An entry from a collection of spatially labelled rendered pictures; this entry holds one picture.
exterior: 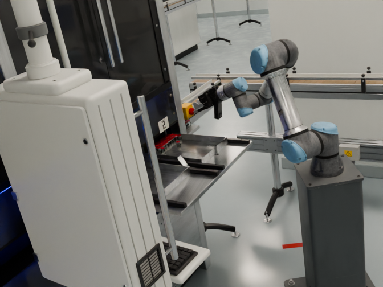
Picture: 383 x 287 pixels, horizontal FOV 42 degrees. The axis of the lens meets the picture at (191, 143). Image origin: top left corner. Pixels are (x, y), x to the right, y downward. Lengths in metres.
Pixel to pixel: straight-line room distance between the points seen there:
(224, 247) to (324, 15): 1.71
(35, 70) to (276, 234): 2.24
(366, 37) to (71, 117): 2.56
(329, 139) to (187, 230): 1.03
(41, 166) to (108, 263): 0.36
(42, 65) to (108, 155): 0.33
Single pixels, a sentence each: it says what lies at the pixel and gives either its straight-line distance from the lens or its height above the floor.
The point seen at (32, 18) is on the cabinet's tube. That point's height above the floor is 1.75.
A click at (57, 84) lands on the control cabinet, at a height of 1.58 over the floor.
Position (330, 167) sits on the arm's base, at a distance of 2.34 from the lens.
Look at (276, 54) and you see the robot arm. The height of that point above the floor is 1.36.
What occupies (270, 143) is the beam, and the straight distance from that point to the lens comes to 3.43.
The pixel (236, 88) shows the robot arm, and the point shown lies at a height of 1.15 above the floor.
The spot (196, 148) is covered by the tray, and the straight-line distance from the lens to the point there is 2.57.
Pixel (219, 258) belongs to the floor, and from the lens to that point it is 3.24.
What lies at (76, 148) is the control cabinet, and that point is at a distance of 1.45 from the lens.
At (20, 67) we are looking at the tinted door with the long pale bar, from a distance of 1.92.
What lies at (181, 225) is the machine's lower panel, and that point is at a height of 0.42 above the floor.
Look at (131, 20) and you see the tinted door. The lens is 2.40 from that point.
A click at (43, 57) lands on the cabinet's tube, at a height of 1.64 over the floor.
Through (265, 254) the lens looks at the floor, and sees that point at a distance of 3.22.
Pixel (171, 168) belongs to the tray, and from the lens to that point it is 2.38.
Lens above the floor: 1.91
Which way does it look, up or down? 23 degrees down
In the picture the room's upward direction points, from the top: 10 degrees counter-clockwise
